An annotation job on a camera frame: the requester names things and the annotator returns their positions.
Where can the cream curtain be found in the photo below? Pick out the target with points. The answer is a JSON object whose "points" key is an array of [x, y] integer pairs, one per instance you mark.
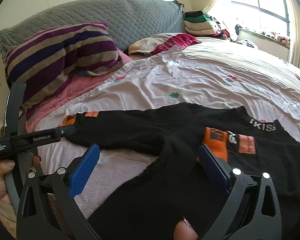
{"points": [[297, 35]]}

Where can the white strawberry print quilt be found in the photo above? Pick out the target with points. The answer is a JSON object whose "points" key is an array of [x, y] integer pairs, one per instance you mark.
{"points": [[190, 85]]}

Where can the pile of folded clothes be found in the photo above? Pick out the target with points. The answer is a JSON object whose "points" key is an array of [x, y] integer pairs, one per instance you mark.
{"points": [[202, 26]]}

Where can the black garment with orange patches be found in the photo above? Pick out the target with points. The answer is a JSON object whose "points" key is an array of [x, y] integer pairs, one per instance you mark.
{"points": [[165, 130]]}

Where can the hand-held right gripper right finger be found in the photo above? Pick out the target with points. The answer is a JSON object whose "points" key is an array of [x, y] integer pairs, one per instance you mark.
{"points": [[215, 170]]}

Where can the cream pillow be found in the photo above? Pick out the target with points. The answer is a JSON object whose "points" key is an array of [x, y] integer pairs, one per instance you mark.
{"points": [[142, 45]]}

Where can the pink blanket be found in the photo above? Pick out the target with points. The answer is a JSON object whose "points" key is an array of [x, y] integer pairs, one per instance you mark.
{"points": [[72, 85]]}

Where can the person's right hand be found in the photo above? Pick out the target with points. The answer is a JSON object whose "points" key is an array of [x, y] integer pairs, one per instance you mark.
{"points": [[186, 231]]}

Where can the window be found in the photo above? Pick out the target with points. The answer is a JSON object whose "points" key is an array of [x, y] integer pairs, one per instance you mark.
{"points": [[265, 2]]}

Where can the white window ledge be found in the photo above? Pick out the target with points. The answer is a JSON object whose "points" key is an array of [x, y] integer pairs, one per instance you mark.
{"points": [[262, 48]]}

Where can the purple striped pillow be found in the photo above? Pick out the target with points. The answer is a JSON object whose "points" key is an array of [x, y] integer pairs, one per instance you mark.
{"points": [[52, 52]]}

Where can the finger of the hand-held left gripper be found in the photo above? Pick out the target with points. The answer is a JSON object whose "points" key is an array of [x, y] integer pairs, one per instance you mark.
{"points": [[65, 131]]}

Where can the red crinkled cloth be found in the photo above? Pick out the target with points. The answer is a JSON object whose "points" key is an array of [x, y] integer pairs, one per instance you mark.
{"points": [[180, 41]]}

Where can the grey quilted cushion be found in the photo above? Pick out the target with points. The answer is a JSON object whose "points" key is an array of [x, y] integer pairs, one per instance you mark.
{"points": [[140, 17]]}

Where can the colourful clothes heap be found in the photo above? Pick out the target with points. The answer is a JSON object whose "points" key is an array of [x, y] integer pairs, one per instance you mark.
{"points": [[277, 37]]}

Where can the person's left hand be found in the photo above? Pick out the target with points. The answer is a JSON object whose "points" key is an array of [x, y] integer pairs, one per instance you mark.
{"points": [[0, 182]]}

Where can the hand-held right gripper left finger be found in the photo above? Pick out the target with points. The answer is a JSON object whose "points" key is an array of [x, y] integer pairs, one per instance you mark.
{"points": [[86, 170]]}

